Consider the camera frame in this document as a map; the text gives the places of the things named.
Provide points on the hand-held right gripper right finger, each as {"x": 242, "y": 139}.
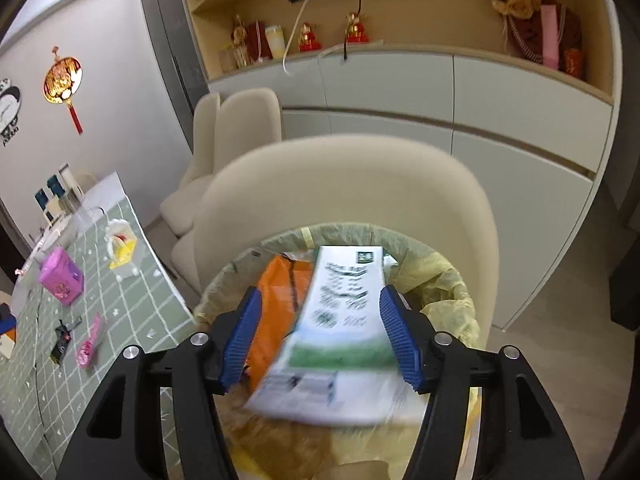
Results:
{"x": 397, "y": 335}

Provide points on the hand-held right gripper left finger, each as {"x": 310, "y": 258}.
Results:
{"x": 245, "y": 330}

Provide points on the orange plastic bag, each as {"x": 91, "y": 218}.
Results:
{"x": 280, "y": 300}

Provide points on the white green carton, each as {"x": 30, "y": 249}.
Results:
{"x": 345, "y": 320}

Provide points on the bin with yellow liner bag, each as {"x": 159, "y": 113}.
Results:
{"x": 450, "y": 305}

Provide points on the green checked tablecloth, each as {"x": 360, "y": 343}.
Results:
{"x": 125, "y": 320}

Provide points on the yellow white toy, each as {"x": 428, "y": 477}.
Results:
{"x": 122, "y": 250}

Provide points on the pink toy watch package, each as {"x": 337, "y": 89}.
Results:
{"x": 90, "y": 342}

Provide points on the beige upholstered chair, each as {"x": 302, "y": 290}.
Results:
{"x": 250, "y": 125}
{"x": 350, "y": 185}
{"x": 205, "y": 135}

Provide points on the black silver wrapper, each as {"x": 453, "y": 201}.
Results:
{"x": 62, "y": 342}

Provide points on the pink toy box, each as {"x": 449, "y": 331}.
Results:
{"x": 60, "y": 275}

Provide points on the teal white canister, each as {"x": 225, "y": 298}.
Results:
{"x": 42, "y": 199}
{"x": 56, "y": 186}

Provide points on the beige dining chairs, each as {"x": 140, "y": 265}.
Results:
{"x": 500, "y": 120}

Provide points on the glass jar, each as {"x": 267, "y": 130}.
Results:
{"x": 232, "y": 59}

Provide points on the cream tumbler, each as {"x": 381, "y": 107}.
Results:
{"x": 275, "y": 42}

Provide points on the grey refrigerator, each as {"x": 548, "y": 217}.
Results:
{"x": 170, "y": 50}

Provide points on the red gift bag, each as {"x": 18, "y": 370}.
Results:
{"x": 259, "y": 40}

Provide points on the red figurine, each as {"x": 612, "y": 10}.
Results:
{"x": 356, "y": 30}
{"x": 309, "y": 37}

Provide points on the gold figurine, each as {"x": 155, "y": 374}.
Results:
{"x": 239, "y": 30}

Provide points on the small red box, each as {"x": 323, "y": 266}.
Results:
{"x": 575, "y": 62}

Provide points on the pink gift bag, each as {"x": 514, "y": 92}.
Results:
{"x": 550, "y": 35}

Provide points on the dark red flower bouquet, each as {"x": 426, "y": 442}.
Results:
{"x": 520, "y": 15}

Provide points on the red round wall ornament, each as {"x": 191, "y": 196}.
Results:
{"x": 62, "y": 80}

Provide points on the panda wall sticker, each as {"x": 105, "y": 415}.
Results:
{"x": 10, "y": 110}

